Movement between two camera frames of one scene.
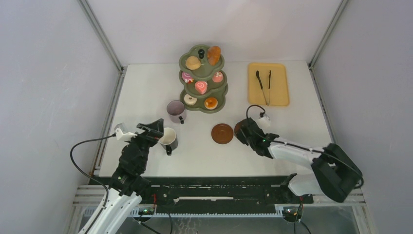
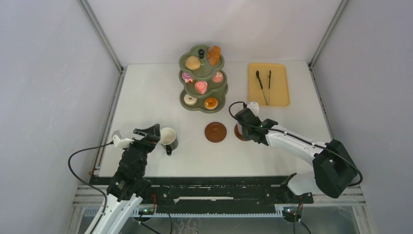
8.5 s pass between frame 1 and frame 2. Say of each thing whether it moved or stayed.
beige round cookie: stayed
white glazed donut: stayed
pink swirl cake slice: stayed
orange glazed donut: stayed
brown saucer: moved
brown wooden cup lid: moved
